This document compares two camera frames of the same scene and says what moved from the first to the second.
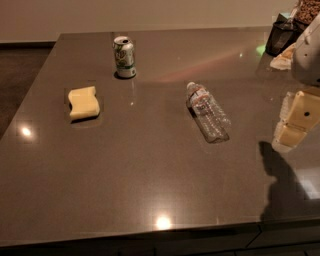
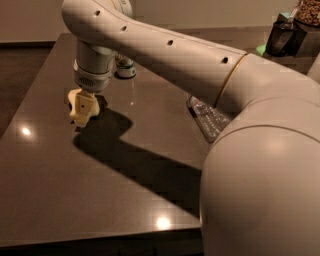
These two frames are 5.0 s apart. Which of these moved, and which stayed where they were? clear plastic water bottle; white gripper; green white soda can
Moved: white gripper
Stayed: clear plastic water bottle; green white soda can
